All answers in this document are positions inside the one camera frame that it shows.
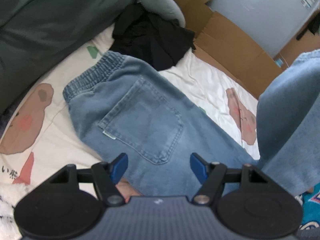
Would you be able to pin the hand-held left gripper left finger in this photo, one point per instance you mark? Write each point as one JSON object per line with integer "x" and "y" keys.
{"x": 120, "y": 167}

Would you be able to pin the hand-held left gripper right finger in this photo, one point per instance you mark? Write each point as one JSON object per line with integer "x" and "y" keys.
{"x": 198, "y": 167}

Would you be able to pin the blue denim jeans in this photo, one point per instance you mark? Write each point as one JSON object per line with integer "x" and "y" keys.
{"x": 150, "y": 120}

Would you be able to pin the bear printed cream bedsheet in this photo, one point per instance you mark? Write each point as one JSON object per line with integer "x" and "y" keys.
{"x": 212, "y": 85}

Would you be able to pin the teal printed cloth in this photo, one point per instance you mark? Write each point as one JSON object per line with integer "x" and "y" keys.
{"x": 310, "y": 205}

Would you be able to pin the white patterned fluffy blanket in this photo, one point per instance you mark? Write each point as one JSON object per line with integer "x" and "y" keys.
{"x": 10, "y": 210}

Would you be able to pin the brown cardboard sheet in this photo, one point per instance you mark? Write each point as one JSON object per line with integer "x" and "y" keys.
{"x": 225, "y": 42}

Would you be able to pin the black garment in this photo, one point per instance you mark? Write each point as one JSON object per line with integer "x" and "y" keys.
{"x": 150, "y": 37}

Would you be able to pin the dark grey duvet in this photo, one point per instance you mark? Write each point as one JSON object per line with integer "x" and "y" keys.
{"x": 50, "y": 30}

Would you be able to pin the grey appliance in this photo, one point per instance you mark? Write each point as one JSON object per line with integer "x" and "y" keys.
{"x": 255, "y": 10}

